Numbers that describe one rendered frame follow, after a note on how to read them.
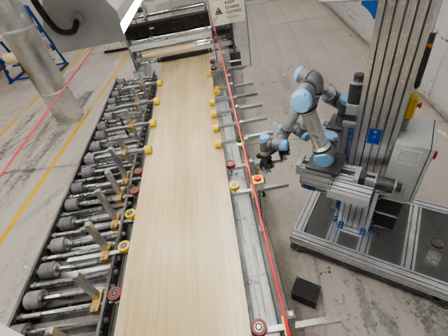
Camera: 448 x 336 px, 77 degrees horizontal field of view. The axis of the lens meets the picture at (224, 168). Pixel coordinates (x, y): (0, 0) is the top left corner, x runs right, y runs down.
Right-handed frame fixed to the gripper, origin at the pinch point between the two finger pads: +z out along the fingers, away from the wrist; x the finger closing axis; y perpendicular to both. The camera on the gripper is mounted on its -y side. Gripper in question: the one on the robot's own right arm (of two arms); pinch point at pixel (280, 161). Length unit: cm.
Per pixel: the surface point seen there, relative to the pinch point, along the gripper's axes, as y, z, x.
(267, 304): -35, 19, -104
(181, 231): -82, -10, -59
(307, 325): -18, -3, -126
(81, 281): -134, -26, -93
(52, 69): -302, -20, 305
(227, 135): -40, 19, 80
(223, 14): -14, -58, 247
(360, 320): 32, 83, -102
